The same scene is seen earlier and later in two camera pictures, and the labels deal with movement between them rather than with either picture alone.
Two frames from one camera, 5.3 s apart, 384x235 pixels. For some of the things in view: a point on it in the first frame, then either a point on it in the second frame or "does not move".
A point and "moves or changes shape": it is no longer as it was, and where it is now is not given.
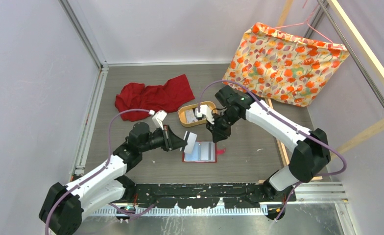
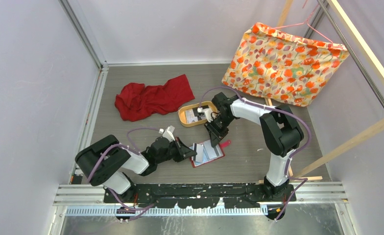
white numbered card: [190, 116] does not move
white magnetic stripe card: [191, 139] → [199, 148]
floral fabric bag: [283, 68] does not move
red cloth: [132, 96] does not move
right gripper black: [218, 133] does not move
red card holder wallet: [203, 152] moves or changes shape
